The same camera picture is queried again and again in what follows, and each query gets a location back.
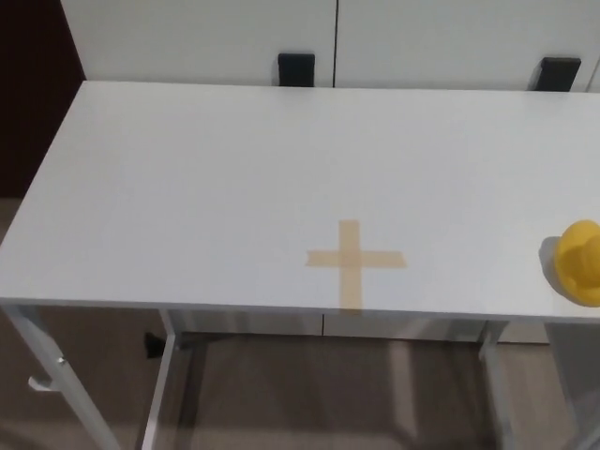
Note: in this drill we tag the black floor foot piece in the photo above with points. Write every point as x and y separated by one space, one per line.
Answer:
154 346

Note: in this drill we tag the yellow rubber duck toy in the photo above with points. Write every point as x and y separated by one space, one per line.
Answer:
579 265

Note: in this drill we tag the tan tape cross marker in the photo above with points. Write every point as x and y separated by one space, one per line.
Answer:
350 262

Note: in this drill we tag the white partition panel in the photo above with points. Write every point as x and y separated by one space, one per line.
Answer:
464 42
201 37

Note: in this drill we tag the white desk metal frame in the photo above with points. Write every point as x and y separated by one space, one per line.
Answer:
164 375

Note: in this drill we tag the black panel foot clamp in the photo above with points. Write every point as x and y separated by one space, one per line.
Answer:
295 69
554 74

